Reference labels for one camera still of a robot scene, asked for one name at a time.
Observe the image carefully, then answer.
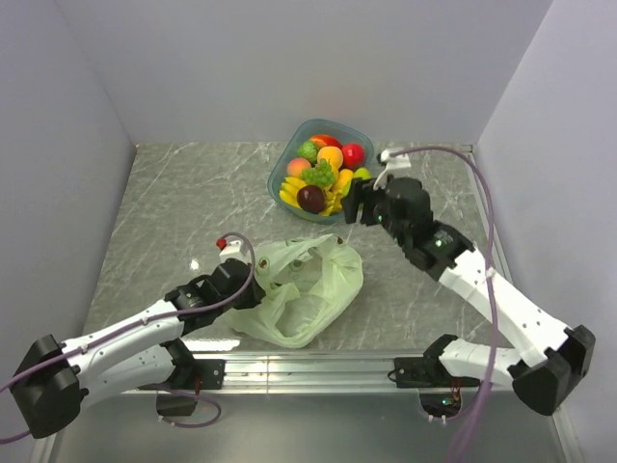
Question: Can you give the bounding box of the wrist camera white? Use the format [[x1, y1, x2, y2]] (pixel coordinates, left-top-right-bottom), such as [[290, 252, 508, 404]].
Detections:
[[373, 149, 412, 190], [216, 237, 251, 263]]

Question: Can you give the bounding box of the yellow banana bunch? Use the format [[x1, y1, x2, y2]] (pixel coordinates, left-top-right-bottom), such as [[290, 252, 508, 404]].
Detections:
[[279, 177, 342, 216]]

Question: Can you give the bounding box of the green round fruit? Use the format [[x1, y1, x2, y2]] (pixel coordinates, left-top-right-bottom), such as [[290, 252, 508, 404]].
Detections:
[[298, 140, 320, 164]]

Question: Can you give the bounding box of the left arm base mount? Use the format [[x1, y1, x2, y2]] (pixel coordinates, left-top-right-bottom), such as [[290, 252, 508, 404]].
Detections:
[[139, 359, 226, 428]]

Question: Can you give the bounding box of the red apple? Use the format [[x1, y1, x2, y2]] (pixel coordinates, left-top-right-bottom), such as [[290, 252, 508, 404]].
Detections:
[[341, 143, 365, 171]]

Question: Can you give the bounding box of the pale green plastic bag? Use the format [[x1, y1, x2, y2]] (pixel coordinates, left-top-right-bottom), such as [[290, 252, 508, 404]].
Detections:
[[224, 233, 363, 349]]

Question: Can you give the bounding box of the teal plastic tray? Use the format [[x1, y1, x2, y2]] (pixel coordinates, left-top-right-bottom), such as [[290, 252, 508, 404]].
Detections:
[[267, 119, 374, 225]]

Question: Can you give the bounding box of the purple cable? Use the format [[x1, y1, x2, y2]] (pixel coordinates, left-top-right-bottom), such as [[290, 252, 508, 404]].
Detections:
[[389, 145, 499, 463], [0, 231, 256, 445]]

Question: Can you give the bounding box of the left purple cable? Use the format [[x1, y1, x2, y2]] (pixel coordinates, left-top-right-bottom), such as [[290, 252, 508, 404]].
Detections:
[[0, 231, 256, 445]]

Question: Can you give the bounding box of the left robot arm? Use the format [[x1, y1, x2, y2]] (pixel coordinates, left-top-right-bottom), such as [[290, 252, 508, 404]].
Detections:
[[6, 259, 265, 439]]

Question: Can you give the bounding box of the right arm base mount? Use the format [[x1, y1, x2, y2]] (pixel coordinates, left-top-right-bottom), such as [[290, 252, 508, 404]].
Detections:
[[387, 335, 480, 422]]

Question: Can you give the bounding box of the dark red fruit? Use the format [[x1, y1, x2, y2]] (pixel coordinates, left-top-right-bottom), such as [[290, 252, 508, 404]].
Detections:
[[296, 185, 326, 214]]

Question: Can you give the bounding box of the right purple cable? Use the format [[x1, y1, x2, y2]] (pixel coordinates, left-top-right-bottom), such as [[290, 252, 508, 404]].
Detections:
[[389, 145, 499, 463]]

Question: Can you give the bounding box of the yellow mango in tray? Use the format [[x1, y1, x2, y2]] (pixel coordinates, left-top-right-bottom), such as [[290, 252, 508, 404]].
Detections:
[[332, 169, 354, 192]]

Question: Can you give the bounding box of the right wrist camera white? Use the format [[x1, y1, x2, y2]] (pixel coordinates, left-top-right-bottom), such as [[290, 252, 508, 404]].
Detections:
[[373, 149, 412, 190]]

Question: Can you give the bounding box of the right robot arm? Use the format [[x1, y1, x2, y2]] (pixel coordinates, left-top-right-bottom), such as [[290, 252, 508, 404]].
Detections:
[[342, 177, 596, 416]]

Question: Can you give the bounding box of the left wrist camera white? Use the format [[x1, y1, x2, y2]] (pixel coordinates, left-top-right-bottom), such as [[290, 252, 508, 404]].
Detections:
[[216, 237, 251, 263]]

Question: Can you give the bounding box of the pink orange peach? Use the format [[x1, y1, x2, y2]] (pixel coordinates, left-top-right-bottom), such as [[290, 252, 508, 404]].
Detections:
[[286, 157, 312, 177]]

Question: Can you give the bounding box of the orange round fruit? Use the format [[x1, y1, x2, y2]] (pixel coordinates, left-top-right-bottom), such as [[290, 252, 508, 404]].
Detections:
[[317, 146, 343, 170]]

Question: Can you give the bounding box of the red orange mango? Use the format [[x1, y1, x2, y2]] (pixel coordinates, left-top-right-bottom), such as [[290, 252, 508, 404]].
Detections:
[[309, 134, 342, 150]]

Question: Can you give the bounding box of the green grape bunch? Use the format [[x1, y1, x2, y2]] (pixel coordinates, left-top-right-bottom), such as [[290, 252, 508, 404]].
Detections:
[[300, 160, 337, 189]]

